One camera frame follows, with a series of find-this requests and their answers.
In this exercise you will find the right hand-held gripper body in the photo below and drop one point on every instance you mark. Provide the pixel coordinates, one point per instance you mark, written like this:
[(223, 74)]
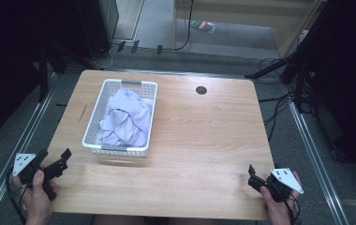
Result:
[(280, 184)]

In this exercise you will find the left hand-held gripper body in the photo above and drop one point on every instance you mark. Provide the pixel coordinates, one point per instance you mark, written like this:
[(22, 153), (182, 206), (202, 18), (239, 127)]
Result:
[(29, 170)]

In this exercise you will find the person's right hand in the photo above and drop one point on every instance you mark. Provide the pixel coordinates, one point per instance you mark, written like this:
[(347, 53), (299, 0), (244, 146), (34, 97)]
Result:
[(276, 207)]

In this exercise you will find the person's left hand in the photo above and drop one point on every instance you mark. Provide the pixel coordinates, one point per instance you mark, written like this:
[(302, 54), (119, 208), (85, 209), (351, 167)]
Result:
[(37, 200)]

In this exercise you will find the white plastic basket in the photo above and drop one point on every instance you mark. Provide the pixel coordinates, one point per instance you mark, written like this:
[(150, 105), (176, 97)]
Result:
[(93, 134)]

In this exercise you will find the white crumpled shirt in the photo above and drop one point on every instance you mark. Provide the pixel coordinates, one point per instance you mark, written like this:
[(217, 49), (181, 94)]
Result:
[(126, 118)]

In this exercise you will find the black metal stand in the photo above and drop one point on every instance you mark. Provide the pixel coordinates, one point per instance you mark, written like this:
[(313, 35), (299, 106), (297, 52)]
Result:
[(43, 72), (294, 62)]

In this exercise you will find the black round table grommet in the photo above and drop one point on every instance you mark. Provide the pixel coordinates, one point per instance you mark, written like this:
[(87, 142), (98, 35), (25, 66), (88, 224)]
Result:
[(201, 90)]

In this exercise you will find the black plug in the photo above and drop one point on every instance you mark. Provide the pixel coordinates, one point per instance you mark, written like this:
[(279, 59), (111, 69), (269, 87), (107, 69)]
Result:
[(135, 46), (159, 49), (121, 46)]

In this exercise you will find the light wooden shelf unit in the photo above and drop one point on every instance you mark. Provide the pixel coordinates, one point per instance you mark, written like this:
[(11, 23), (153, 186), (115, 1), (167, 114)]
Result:
[(288, 28)]

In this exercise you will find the colourful packet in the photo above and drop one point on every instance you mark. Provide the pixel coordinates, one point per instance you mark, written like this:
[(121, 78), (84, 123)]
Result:
[(202, 26)]

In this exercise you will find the metal floor rail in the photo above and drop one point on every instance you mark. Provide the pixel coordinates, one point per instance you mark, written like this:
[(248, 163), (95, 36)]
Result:
[(13, 153), (316, 162)]

